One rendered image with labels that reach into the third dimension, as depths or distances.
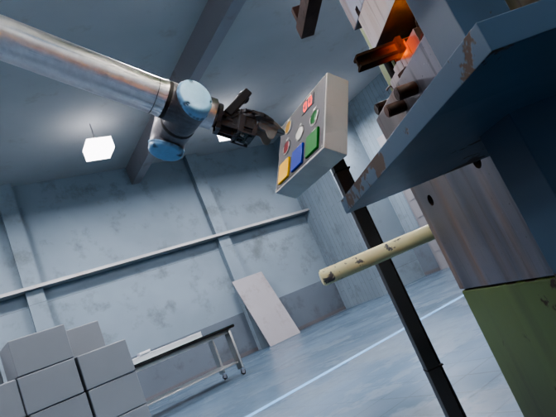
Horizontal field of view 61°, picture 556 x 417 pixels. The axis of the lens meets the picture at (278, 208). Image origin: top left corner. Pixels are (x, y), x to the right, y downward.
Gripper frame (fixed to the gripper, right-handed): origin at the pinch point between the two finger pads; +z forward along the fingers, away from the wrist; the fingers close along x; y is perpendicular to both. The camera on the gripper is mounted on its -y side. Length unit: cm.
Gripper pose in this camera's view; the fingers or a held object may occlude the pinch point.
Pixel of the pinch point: (280, 130)
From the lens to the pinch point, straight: 142.2
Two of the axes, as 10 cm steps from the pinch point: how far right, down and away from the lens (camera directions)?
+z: 9.1, 2.4, 3.5
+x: 4.2, -3.6, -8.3
